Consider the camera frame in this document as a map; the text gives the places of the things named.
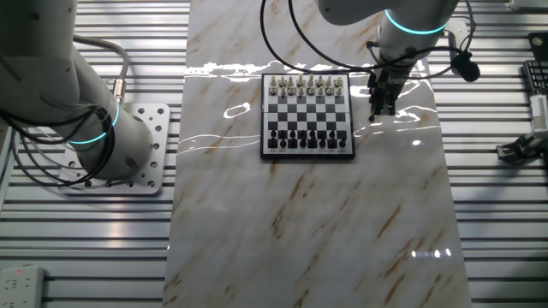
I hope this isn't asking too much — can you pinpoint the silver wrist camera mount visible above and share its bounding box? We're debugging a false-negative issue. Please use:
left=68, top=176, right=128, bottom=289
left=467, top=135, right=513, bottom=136
left=444, top=16, right=470, bottom=59

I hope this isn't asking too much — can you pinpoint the black white folding chessboard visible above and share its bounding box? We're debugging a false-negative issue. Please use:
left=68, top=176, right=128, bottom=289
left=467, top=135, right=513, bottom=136
left=259, top=71, right=356, bottom=161

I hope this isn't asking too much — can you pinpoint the grey metal bar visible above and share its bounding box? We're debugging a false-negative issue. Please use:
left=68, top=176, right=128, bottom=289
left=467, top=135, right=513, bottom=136
left=508, top=0, right=548, bottom=12

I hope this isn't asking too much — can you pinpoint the white power strip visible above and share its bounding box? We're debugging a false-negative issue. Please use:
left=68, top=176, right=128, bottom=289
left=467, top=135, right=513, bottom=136
left=0, top=264, right=47, bottom=308

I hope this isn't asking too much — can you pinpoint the grey cable with metal plug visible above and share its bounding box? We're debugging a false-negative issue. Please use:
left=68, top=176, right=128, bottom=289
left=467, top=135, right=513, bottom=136
left=71, top=34, right=131, bottom=106

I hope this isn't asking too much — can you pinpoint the black mount plate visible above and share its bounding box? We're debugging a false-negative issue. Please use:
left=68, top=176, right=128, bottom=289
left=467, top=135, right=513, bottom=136
left=527, top=32, right=548, bottom=62

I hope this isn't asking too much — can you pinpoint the black clamp tool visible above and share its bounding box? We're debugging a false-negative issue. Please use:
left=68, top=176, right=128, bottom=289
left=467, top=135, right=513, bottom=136
left=495, top=130, right=548, bottom=166

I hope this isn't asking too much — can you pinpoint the aluminium strut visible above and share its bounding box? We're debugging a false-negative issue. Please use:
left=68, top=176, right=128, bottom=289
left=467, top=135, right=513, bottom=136
left=0, top=123, right=13, bottom=210

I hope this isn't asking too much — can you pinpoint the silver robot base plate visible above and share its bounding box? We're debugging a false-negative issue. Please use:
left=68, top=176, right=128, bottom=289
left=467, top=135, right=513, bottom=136
left=57, top=102, right=171, bottom=197

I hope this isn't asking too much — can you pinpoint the black cable loop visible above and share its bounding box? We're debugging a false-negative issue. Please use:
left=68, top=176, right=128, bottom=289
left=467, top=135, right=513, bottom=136
left=0, top=105, right=116, bottom=189

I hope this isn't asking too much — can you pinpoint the white marble pattern sheet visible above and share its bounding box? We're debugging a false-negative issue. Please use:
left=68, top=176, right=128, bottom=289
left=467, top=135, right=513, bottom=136
left=161, top=0, right=473, bottom=308

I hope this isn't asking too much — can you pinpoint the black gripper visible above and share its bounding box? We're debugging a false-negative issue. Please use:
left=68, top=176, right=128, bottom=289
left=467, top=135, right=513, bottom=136
left=367, top=70, right=408, bottom=116

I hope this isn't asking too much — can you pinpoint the black keyboard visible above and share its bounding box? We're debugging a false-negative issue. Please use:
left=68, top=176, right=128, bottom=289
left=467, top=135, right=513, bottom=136
left=522, top=59, right=548, bottom=96

